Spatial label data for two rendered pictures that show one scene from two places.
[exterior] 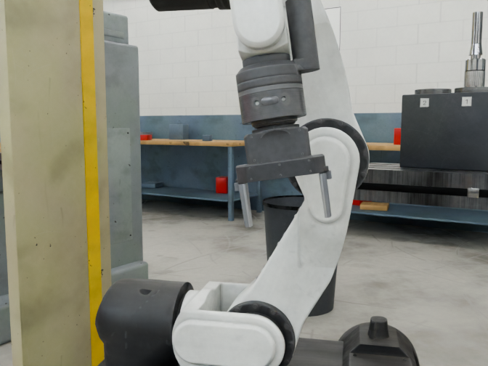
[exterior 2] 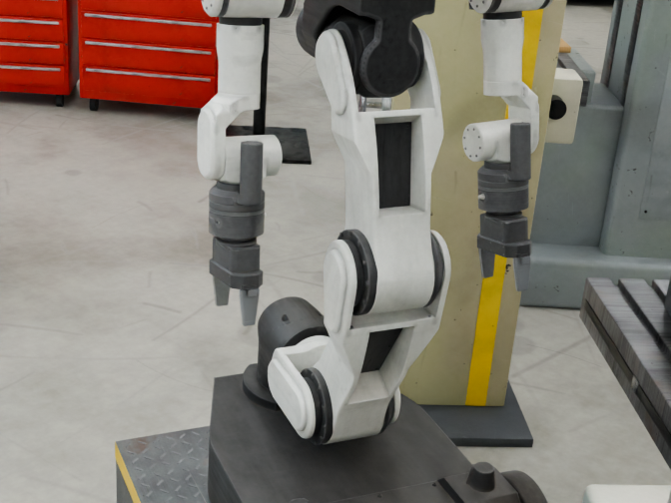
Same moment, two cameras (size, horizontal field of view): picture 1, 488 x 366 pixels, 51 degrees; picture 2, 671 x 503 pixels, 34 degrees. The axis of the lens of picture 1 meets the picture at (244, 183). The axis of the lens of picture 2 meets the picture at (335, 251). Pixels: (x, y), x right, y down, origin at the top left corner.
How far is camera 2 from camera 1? 1.60 m
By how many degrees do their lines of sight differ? 54
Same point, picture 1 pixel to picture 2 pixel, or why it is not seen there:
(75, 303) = (457, 294)
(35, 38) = not seen: outside the picture
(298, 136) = (229, 254)
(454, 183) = (629, 360)
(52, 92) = (467, 22)
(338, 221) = (337, 334)
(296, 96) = (229, 224)
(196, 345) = (275, 383)
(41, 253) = not seen: hidden behind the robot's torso
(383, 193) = (596, 331)
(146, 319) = (270, 341)
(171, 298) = (290, 334)
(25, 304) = not seen: hidden behind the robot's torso
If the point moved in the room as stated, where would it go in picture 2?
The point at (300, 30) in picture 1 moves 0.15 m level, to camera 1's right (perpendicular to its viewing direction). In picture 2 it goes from (240, 172) to (294, 205)
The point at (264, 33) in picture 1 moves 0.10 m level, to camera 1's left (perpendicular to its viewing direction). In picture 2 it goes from (205, 170) to (174, 151)
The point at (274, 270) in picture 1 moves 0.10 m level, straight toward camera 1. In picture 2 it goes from (329, 352) to (280, 364)
